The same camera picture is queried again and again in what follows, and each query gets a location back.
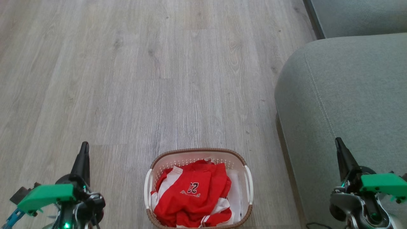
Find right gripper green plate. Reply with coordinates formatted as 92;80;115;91
335;137;407;204

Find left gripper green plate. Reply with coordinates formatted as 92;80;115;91
17;142;106;225

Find red shorts with white print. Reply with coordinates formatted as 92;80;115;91
153;160;232;228

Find grey fabric sofa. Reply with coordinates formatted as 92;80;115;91
274;0;407;229

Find white laundry basket brown rim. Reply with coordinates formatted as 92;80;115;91
144;148;254;229

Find thin black cable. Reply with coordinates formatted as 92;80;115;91
306;222;333;229

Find black cable with blue plug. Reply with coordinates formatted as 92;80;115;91
2;208;26;229

